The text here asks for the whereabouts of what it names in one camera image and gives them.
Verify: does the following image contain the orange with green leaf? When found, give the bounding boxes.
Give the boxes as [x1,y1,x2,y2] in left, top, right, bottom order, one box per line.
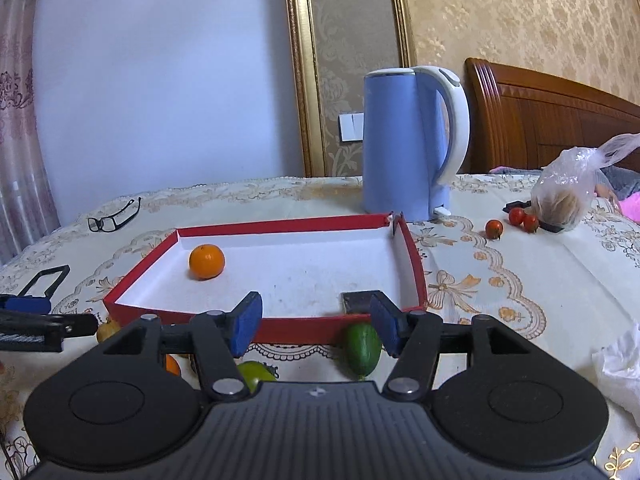
[188,243,226,281]

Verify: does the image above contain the pair of cherry tomatoes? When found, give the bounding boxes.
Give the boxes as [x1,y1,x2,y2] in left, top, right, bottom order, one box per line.
[503,201,565,234]

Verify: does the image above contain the black eyeglasses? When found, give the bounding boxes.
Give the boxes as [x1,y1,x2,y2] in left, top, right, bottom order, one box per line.
[87,196,143,233]

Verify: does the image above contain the red cardboard box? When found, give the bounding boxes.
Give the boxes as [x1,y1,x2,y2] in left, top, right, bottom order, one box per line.
[102,212,429,348]

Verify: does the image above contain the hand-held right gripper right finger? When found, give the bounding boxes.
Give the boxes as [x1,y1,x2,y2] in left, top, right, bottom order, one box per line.
[369,292,546,396]

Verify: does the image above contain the white tissue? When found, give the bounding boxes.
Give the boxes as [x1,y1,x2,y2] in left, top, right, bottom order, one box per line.
[591,322,640,423]

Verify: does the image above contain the white wall switch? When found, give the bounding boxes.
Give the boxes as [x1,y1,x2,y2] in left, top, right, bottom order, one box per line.
[338,112,365,143]

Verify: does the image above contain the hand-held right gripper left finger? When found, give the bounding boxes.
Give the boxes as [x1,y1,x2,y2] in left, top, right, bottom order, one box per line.
[97,291,264,402]

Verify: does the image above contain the blue electric kettle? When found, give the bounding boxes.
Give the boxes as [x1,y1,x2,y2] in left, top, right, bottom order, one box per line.
[362,66,471,223]

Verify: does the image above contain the green tomato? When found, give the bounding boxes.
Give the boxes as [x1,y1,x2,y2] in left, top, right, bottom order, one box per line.
[236,360,277,395]

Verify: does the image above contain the wooden headboard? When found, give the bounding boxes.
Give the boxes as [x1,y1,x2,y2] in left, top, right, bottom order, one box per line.
[464,57,640,176]

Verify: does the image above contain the clear plastic bag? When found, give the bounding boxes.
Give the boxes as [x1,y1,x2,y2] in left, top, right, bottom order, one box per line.
[530,132,640,231]

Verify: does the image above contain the gold wall panel frame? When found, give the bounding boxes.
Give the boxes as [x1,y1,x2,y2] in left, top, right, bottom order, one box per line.
[281,0,418,178]

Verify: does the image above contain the black card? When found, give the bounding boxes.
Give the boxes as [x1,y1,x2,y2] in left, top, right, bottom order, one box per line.
[340,290,383,315]

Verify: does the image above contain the cream embroidered tablecloth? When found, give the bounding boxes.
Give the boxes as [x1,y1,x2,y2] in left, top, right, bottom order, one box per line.
[0,174,640,480]

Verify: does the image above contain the small yellow plum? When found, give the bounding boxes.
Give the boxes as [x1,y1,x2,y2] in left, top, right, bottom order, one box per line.
[96,317,122,345]

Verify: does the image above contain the grey cloth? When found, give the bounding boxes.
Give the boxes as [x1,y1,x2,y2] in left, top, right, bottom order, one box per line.
[597,164,640,196]

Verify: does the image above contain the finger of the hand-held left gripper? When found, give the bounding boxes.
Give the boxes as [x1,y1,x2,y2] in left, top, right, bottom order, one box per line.
[0,264,71,316]
[0,310,99,353]

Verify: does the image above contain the pink patterned curtain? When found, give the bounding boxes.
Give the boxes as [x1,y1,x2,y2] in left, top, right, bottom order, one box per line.
[0,0,63,266]

